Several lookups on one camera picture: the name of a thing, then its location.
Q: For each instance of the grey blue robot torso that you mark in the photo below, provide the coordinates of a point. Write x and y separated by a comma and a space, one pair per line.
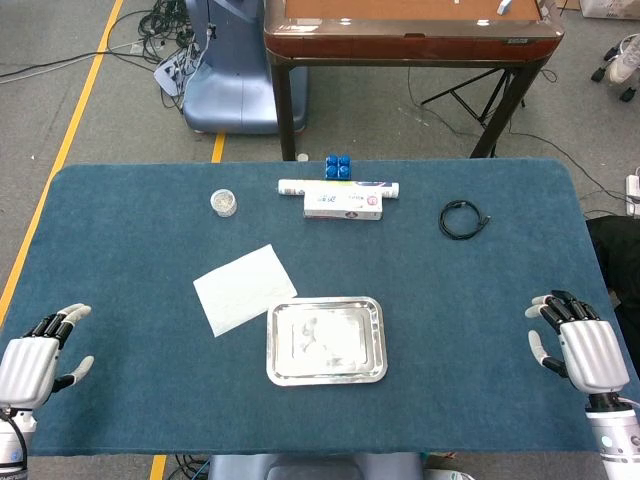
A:
315, 467

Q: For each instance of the white printed box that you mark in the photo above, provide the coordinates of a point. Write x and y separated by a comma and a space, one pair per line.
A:
610, 7

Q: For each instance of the small white cap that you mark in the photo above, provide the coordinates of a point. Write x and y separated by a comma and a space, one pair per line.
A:
302, 157

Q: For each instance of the grey power strip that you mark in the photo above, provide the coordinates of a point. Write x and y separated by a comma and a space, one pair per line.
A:
172, 72

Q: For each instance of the black tripod stand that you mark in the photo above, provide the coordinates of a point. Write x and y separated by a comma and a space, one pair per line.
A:
460, 87

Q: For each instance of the brown mahjong table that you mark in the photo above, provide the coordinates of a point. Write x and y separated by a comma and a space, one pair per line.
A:
400, 47

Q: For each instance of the clear round toothpick jar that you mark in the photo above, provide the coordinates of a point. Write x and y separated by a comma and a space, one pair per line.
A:
224, 202

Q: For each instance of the white power strip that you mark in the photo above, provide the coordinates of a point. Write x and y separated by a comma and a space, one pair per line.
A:
634, 195

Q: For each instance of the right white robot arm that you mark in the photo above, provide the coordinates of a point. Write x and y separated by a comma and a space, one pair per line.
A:
617, 440

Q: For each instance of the white rolled bag tube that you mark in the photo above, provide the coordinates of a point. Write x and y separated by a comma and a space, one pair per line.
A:
292, 187

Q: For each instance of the white toothpaste box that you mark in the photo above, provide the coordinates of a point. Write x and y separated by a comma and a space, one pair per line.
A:
340, 206

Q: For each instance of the blue bottle pack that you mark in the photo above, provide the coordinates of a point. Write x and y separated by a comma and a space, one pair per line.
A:
338, 167

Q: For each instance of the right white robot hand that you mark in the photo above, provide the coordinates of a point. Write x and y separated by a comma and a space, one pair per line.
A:
595, 355

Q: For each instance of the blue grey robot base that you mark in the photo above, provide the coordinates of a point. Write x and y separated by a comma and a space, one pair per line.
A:
230, 90

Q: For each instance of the black bag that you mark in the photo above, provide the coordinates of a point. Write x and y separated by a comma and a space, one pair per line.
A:
617, 260

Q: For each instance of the caster chair base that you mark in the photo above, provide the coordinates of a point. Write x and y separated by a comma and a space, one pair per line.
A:
597, 75

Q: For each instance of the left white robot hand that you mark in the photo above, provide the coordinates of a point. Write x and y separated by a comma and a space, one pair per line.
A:
27, 367

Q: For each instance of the shiny metal tray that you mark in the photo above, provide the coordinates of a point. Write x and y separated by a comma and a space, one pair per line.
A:
327, 345

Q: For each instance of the white paper sheet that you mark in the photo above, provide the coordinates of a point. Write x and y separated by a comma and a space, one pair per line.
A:
245, 290

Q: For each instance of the white sneaker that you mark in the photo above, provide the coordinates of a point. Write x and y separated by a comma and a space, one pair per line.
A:
625, 67

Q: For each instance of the blue felt table cloth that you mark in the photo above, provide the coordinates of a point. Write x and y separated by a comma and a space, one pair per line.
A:
150, 250

